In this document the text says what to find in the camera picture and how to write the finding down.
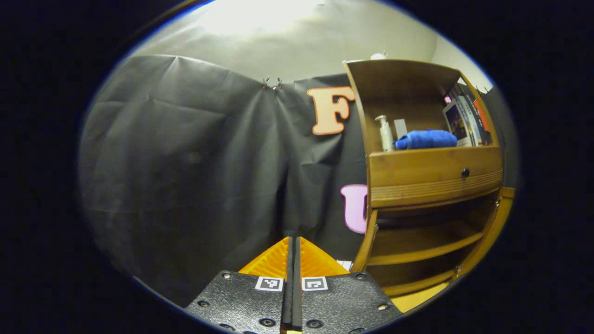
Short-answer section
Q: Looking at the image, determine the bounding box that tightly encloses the orange book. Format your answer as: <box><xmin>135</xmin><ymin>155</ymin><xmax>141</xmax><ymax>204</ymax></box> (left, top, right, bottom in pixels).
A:
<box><xmin>472</xmin><ymin>99</ymin><xmax>492</xmax><ymax>145</ymax></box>

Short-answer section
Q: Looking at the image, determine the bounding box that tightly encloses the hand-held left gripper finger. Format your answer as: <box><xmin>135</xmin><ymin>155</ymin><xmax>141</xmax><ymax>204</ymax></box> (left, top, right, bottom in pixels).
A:
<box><xmin>185</xmin><ymin>237</ymin><xmax>294</xmax><ymax>334</ymax></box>
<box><xmin>293</xmin><ymin>237</ymin><xmax>403</xmax><ymax>334</ymax></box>

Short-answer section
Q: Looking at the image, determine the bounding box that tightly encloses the black backdrop cloth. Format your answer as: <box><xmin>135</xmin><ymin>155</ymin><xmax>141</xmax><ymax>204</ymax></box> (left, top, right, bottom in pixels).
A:
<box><xmin>79</xmin><ymin>55</ymin><xmax>519</xmax><ymax>308</ymax></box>

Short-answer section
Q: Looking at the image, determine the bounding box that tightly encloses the wooden shoe cabinet door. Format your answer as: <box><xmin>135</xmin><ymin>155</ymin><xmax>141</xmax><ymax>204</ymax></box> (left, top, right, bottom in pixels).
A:
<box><xmin>452</xmin><ymin>186</ymin><xmax>517</xmax><ymax>281</ymax></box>
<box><xmin>349</xmin><ymin>209</ymin><xmax>379</xmax><ymax>273</ymax></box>

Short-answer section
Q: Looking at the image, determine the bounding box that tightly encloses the wooden double-door shoe cabinet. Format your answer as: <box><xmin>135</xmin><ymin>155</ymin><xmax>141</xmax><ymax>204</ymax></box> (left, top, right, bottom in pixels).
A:
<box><xmin>343</xmin><ymin>58</ymin><xmax>517</xmax><ymax>297</ymax></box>

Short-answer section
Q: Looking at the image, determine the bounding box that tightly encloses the white book with dark cover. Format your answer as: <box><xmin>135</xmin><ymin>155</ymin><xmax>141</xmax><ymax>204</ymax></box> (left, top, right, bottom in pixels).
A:
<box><xmin>442</xmin><ymin>100</ymin><xmax>472</xmax><ymax>148</ymax></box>

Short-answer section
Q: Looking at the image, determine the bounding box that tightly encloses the white pump bottle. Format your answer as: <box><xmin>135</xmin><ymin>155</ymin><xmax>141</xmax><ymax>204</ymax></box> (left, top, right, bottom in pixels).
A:
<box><xmin>375</xmin><ymin>115</ymin><xmax>394</xmax><ymax>152</ymax></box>

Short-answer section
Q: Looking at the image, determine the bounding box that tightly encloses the pale blue book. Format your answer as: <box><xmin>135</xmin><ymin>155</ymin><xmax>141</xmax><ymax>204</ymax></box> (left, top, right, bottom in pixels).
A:
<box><xmin>457</xmin><ymin>95</ymin><xmax>483</xmax><ymax>147</ymax></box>

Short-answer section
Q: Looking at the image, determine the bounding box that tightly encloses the blue folded towel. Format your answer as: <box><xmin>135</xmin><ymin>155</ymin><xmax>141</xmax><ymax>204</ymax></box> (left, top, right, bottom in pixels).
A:
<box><xmin>394</xmin><ymin>129</ymin><xmax>458</xmax><ymax>150</ymax></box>

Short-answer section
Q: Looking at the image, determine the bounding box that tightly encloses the wooden inner shelf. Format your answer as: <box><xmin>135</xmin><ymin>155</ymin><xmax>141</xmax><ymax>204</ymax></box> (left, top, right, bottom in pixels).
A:
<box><xmin>368</xmin><ymin>222</ymin><xmax>485</xmax><ymax>266</ymax></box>

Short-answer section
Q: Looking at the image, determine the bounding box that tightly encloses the wooden cabinet drawer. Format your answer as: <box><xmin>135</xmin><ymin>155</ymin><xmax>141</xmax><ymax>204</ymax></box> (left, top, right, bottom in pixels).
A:
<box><xmin>367</xmin><ymin>146</ymin><xmax>504</xmax><ymax>208</ymax></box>

